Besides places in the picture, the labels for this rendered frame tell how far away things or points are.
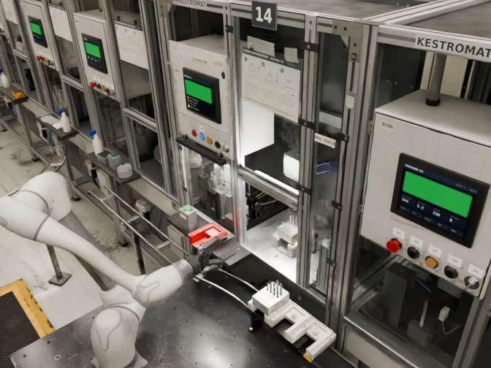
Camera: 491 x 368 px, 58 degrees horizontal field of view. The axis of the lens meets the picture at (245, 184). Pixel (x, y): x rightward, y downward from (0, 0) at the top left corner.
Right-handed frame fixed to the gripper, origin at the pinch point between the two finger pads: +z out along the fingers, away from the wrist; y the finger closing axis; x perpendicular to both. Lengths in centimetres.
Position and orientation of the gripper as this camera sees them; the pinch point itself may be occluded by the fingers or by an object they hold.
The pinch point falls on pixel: (228, 246)
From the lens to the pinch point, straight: 186.7
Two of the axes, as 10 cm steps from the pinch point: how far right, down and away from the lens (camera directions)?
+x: -6.6, -3.7, 6.6
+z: 7.5, -3.5, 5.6
